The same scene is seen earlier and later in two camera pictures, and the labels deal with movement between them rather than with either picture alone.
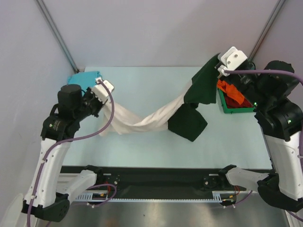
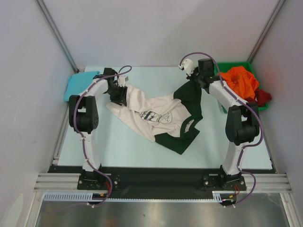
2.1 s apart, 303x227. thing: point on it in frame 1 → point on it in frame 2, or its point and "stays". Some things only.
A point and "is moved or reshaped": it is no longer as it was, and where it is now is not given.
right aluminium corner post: (266, 29) stays
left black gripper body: (92, 104) → (116, 93)
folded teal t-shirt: (85, 79) stays
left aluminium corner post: (43, 7) stays
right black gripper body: (233, 79) → (193, 77)
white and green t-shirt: (183, 120) is moved or reshaped
